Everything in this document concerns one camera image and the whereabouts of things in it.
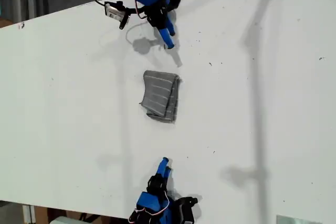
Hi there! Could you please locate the grey striped square towel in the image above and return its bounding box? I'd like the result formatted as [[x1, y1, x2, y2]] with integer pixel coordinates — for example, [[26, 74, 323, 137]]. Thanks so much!
[[138, 70, 183, 124]]

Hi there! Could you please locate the brown cardboard box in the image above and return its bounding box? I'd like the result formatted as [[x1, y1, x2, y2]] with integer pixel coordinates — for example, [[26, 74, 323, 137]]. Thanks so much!
[[34, 205, 103, 224]]

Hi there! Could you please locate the white plastic container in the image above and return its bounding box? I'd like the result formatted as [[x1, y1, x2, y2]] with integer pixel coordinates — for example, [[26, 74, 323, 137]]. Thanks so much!
[[51, 216, 82, 224]]

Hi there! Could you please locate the white table leg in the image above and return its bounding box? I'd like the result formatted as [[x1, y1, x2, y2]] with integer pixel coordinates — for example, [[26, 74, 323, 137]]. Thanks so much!
[[22, 204, 36, 224]]

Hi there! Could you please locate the black camera stalk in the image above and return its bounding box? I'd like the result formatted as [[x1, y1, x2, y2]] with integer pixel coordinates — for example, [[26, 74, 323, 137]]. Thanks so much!
[[119, 6, 146, 30], [172, 196, 199, 209]]

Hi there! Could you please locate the black silver camera box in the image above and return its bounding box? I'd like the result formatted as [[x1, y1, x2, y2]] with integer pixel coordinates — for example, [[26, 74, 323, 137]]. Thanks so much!
[[180, 202, 195, 224], [104, 1, 129, 23]]

